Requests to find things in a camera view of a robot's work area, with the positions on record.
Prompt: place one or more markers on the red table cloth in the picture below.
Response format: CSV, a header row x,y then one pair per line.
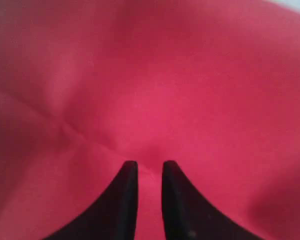
x,y
88,84

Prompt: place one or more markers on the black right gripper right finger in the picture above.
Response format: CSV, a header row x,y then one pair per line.
x,y
188,215

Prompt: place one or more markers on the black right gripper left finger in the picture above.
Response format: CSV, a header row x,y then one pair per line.
x,y
113,216

